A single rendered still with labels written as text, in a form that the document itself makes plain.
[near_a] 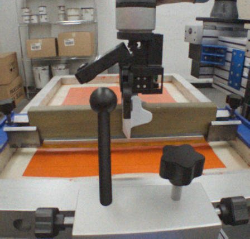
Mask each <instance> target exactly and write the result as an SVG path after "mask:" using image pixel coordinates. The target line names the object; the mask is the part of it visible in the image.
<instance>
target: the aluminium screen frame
mask: <svg viewBox="0 0 250 239"><path fill-rule="evenodd" d="M157 82H158V83H161V75H158V79H157ZM169 82H172V83H173V84H174V86H175V87H176V88H177V89H178V90H179V91H180V92H181V93H182V94H183V95H184V96H185V97H186V98H187V99H188V100H189V101H190V102H191V103H192V102H212V101H210V100H209V99H207V97H206V96H205V95H203V94H202V93H201V92H200V91H198V90H197V89H196V88H195V87H194V86H193V85H192V84H190V83H189V82H187V81H186V80H185V79H184V78H183V77H182V76H181V75H179V74H164V82H163V83H169ZM102 83H119V74H98V75H97V76H96V78H95V79H93V80H92V81H89V82H87V83H84V84H102ZM69 84H80V83H79V81H78V80H77V78H76V77H75V75H64V76H54V77H53V78H52V79H51V80H50V81H49V82H48V84H47V85H46V86H45V87H44V88H43V89H42V90H41V91H40V92H39V93H38V94H37V96H36V97H35V98H34V99H33V100H32V101H31V102H30V103H29V104H28V105H27V106H26V107H25V108H24V109H23V110H22V111H21V113H27V111H28V109H29V108H30V107H31V106H46V105H48V103H49V102H50V101H51V98H52V97H53V96H54V95H55V93H56V92H57V90H59V88H60V87H61V85H69ZM226 142H227V143H229V145H230V146H231V147H232V148H233V149H234V150H235V152H236V153H237V154H238V155H239V156H240V157H241V158H242V160H243V161H244V162H245V163H246V164H247V165H248V166H249V167H250V148H249V147H248V146H247V145H246V144H244V142H243V141H241V140H240V139H239V137H238V136H236V138H235V141H226ZM17 149H18V148H10V146H9V143H8V144H7V145H6V146H5V148H4V149H3V150H2V152H1V153H0V175H1V173H2V172H3V170H4V168H5V167H6V165H7V164H8V162H9V161H10V159H11V158H12V156H13V154H14V153H15V152H16V150H17ZM248 171H250V169H243V170H230V171H216V172H215V173H203V174H202V175H215V174H229V173H241V172H248ZM159 178H161V177H160V176H150V177H136V178H112V181H120V180H147V179H159ZM67 181H68V182H81V181H99V178H95V179H56V180H51V179H43V180H37V179H30V180H25V179H18V180H14V179H7V180H4V179H0V182H15V183H18V182H26V183H29V182H38V183H42V182H52V183H54V182H67Z"/></svg>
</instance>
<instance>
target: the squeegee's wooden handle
mask: <svg viewBox="0 0 250 239"><path fill-rule="evenodd" d="M141 104H142V108H143V109H145V110H147V111H149V112H151V113H152V120H151V121H150V122H149V123H145V124H143V125H139V126H134V127H132V128H131V136H137V135H174V134H186V133H202V134H203V136H206V134H207V130H208V124H209V123H210V122H215V121H216V117H217V111H218V107H217V105H216V104H215V103H214V102H192V103H185V102H168V103H141ZM27 116H28V121H29V125H30V127H37V128H38V129H39V134H40V141H41V142H43V141H44V138H45V137H48V138H63V137H98V114H97V113H95V112H94V111H93V110H92V109H91V107H90V105H64V106H31V107H30V108H29V109H28V111H27ZM110 136H125V134H124V132H123V107H122V103H117V107H116V109H115V110H114V111H113V112H111V113H110Z"/></svg>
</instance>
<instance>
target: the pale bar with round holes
mask: <svg viewBox="0 0 250 239"><path fill-rule="evenodd" d="M197 182H199V183H201V184H202V186H203V188H204V190H205V192H206V194H207V196H208V197H209V200H210V201H211V203H212V205H213V207H214V208H216V206H217V205H218V204H220V199H221V198H228V197H237V196H243V197H245V199H246V202H247V212H248V216H249V222H248V223H247V224H250V171H248V172H241V173H229V174H215V175H202V176H200V177H198V178H194V179H193V180H192V183H197ZM161 184H171V183H170V182H169V180H168V179H163V178H159V179H147V180H120V181H112V187H133V186H147V185H161ZM80 188H99V182H98V181H81V182H68V181H67V182H54V183H52V182H42V183H38V182H29V183H26V182H18V183H15V182H0V238H2V237H4V238H34V239H36V237H35V212H36V209H37V208H38V207H41V208H43V207H52V208H53V207H58V209H59V214H65V216H66V217H74V216H75V210H76V204H77V202H76V201H77V197H78V192H79V189H80ZM72 229H73V228H72V227H71V228H66V229H65V230H64V231H59V234H58V236H55V237H54V238H57V239H62V238H65V239H70V238H72Z"/></svg>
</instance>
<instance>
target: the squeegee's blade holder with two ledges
mask: <svg viewBox="0 0 250 239"><path fill-rule="evenodd" d="M184 140H203V134H202V133H186V134H174V135H137V136H131V138H126V136H111V137H110V143H111V144H113V143H132V142H166V141H184ZM97 143H98V137H63V138H48V137H45V138H44V145H61V144H70V145H78V144H97Z"/></svg>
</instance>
